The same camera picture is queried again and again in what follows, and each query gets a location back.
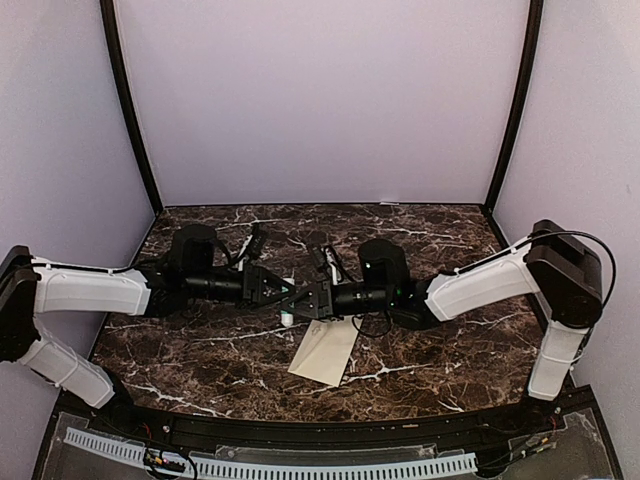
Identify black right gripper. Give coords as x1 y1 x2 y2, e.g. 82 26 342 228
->
280 278 393 322

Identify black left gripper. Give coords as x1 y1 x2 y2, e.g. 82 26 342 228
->
186 263 297 310

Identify cream envelope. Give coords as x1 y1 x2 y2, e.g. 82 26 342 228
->
288 316 358 387

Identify small glue bottle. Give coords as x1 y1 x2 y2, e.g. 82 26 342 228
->
281 311 294 328

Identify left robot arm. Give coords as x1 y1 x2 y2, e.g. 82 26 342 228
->
1 224 296 436

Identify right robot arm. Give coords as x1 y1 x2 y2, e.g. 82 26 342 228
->
281 219 613 434

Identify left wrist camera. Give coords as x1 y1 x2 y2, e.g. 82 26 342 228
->
233 224 268 271

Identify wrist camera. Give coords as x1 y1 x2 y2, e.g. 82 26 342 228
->
309 245 347 285
233 224 268 271

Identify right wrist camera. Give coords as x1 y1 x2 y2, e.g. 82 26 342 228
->
309 245 347 285

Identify black front rail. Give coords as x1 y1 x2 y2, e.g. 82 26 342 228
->
54 387 596 451

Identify white slotted cable duct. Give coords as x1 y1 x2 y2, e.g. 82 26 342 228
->
63 427 477 479

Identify black corner frame post left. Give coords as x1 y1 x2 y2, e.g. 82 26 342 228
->
99 0 164 216

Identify black corner frame post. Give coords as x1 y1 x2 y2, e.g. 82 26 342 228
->
483 0 544 216
99 0 164 216

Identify black corner frame post right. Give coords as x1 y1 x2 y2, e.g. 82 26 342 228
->
483 0 544 216

